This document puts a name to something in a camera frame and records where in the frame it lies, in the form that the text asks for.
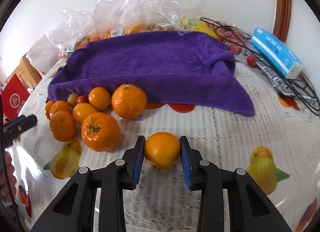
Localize medium mandarin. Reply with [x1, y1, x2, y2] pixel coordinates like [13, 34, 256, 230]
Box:
[49, 111, 77, 142]

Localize small mandarin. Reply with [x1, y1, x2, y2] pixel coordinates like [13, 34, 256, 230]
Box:
[49, 100, 71, 118]

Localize green-red small tomato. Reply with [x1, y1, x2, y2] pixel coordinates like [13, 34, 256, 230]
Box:
[67, 93, 79, 108]

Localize oval yellow-orange kumquat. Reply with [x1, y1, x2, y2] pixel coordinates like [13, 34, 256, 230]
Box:
[72, 103, 97, 125]

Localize large mandarin with stem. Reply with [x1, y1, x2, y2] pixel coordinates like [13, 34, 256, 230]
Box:
[81, 112, 121, 152]

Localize small round orange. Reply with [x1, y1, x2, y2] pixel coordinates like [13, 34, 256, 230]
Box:
[88, 87, 111, 111]

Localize small smooth orange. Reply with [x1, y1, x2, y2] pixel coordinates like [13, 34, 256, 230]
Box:
[144, 132, 181, 170]

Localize large bumpy mandarin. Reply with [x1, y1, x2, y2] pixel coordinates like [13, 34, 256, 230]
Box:
[111, 84, 147, 120]

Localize person's left hand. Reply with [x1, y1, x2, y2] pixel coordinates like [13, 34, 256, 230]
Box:
[0, 151, 17, 202]

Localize red box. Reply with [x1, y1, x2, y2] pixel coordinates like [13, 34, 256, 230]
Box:
[1, 75, 30, 120]

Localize wooden chair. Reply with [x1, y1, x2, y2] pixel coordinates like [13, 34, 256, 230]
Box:
[6, 55, 42, 89]

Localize white plastic bag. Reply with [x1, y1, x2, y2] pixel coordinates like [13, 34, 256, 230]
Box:
[25, 34, 60, 73]

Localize folded grey patterned umbrella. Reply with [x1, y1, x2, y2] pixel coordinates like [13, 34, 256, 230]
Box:
[240, 49, 319, 111]

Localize lone red cherry tomato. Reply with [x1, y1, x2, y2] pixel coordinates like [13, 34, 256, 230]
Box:
[246, 55, 257, 68]

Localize blue tissue pack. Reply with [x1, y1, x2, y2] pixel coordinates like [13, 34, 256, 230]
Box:
[250, 27, 303, 79]

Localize bagged oranges behind towel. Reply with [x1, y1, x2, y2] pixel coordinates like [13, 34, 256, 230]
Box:
[74, 23, 176, 50]

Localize purple towel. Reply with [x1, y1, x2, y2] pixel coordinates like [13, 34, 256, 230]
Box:
[47, 31, 255, 117]

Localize clear plastic bags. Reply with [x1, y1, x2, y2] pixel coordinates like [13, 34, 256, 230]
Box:
[49, 0, 206, 51]

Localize bag of red tomatoes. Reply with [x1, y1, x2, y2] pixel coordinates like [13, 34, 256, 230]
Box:
[209, 21, 246, 55]

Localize yellow fruit bag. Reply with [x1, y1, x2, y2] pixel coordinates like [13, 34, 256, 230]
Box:
[181, 16, 219, 39]

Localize black cable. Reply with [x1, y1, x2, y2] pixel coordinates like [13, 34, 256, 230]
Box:
[199, 17, 320, 117]

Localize brown wooden door frame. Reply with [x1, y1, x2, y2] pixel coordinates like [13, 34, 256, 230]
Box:
[272, 0, 292, 42]

